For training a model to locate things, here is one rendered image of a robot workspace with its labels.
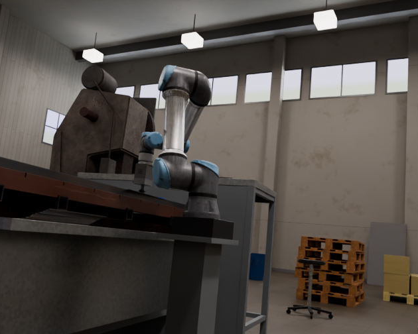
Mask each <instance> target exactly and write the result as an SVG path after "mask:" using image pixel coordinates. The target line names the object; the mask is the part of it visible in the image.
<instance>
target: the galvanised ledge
mask: <svg viewBox="0 0 418 334"><path fill-rule="evenodd" d="M0 229H4V230H11V231H30V232H40V233H60V234H70V235H89V236H99V237H119V238H129V239H149V240H159V241H174V239H161V238H157V233H154V232H146V231H134V230H127V229H114V228H107V227H94V226H87V225H75V224H67V223H55V222H48V221H35V220H28V219H15V218H8V217H0Z"/></svg>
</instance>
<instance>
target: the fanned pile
mask: <svg viewBox="0 0 418 334"><path fill-rule="evenodd" d="M104 217H107V216H102V215H92V214H87V213H78V212H73V211H64V210H59V209H51V208H49V209H45V210H44V211H40V212H38V213H34V214H31V215H29V216H28V217H25V218H21V219H28V220H35V221H48V222H55V223H67V224H75V225H90V223H95V221H97V220H99V219H102V218H104Z"/></svg>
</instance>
